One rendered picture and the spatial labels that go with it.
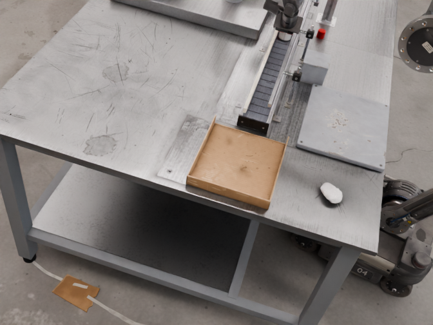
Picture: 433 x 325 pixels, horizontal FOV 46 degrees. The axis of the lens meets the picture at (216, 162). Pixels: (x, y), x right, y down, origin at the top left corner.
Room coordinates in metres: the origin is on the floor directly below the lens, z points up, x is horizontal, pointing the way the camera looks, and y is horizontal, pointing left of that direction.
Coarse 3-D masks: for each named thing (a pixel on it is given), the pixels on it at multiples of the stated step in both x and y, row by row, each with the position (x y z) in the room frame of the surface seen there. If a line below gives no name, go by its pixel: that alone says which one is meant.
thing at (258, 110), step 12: (300, 12) 2.07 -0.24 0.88; (276, 36) 1.84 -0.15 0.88; (276, 48) 1.75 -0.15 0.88; (276, 60) 1.67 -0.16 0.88; (264, 72) 1.58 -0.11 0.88; (276, 72) 1.59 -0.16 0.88; (264, 84) 1.50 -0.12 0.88; (264, 96) 1.44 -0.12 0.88; (252, 108) 1.36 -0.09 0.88; (264, 108) 1.37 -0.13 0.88; (264, 120) 1.31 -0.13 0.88
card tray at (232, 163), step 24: (216, 144) 1.20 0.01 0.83; (240, 144) 1.22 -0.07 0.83; (264, 144) 1.24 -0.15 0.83; (192, 168) 1.05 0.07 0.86; (216, 168) 1.09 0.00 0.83; (240, 168) 1.11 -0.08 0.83; (264, 168) 1.13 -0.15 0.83; (216, 192) 0.99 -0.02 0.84; (240, 192) 0.98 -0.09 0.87; (264, 192) 1.03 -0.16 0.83
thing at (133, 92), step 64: (320, 0) 2.32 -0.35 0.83; (384, 0) 2.44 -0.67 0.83; (64, 64) 1.46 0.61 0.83; (128, 64) 1.54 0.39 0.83; (192, 64) 1.61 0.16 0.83; (256, 64) 1.69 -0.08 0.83; (384, 64) 1.86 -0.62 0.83; (0, 128) 1.09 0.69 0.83; (64, 128) 1.14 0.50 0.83; (128, 128) 1.20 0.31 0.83; (192, 128) 1.26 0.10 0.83; (192, 192) 0.98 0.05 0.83; (320, 192) 1.08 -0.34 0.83
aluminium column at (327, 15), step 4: (328, 0) 2.12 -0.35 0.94; (332, 0) 2.13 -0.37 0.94; (336, 0) 2.12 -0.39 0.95; (328, 4) 2.12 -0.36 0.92; (332, 4) 2.12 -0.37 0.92; (336, 4) 2.12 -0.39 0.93; (328, 8) 2.12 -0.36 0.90; (332, 8) 2.12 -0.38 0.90; (324, 12) 2.12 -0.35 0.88; (328, 12) 2.13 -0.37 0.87; (332, 12) 2.12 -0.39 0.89; (324, 16) 2.12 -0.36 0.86; (328, 16) 2.13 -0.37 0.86; (324, 20) 2.12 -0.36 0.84; (328, 20) 2.12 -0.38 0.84
